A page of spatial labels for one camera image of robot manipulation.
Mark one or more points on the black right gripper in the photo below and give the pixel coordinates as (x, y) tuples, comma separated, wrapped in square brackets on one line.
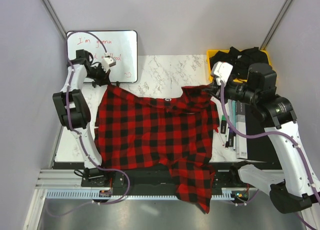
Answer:
[(214, 89)]

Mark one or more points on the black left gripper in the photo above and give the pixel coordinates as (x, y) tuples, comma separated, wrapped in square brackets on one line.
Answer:
[(104, 79)]

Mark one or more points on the red black plaid shirt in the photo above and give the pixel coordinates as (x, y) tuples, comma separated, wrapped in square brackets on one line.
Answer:
[(139, 132)]

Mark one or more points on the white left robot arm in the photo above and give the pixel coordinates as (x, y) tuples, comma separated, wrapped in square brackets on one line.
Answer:
[(74, 113)]

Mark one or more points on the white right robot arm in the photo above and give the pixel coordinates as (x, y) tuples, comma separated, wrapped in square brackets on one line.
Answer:
[(299, 189)]

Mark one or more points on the black folder stack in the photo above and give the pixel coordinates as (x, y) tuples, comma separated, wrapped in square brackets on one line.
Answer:
[(258, 149)]

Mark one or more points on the green cap marker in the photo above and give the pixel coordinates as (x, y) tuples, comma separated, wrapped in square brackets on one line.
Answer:
[(223, 125)]

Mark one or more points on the yellow plastic bin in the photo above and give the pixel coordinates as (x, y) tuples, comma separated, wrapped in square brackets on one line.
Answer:
[(208, 64)]

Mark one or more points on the white dry erase board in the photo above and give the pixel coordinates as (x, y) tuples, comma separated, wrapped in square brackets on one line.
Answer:
[(122, 45)]

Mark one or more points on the black shirt in bin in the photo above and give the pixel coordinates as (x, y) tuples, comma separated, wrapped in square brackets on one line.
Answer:
[(240, 59)]

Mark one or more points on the purple cap marker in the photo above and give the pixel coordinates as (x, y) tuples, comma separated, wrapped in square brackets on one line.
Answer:
[(231, 135)]

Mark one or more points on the red marker pen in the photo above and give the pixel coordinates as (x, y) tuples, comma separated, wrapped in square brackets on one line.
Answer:
[(219, 137)]

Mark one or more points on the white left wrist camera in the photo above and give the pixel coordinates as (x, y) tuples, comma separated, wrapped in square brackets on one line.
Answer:
[(107, 62)]

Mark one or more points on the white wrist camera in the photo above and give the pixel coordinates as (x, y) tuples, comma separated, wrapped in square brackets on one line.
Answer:
[(107, 62), (221, 72)]

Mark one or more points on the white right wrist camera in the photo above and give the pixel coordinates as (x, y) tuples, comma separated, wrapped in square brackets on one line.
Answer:
[(221, 72)]

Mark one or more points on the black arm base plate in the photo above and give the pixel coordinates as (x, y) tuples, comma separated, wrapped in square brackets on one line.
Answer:
[(156, 181)]

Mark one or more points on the aluminium frame rail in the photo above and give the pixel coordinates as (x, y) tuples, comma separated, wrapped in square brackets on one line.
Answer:
[(57, 177)]

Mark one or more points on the white slotted cable duct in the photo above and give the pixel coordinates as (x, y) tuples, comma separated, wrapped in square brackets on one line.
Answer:
[(100, 195)]

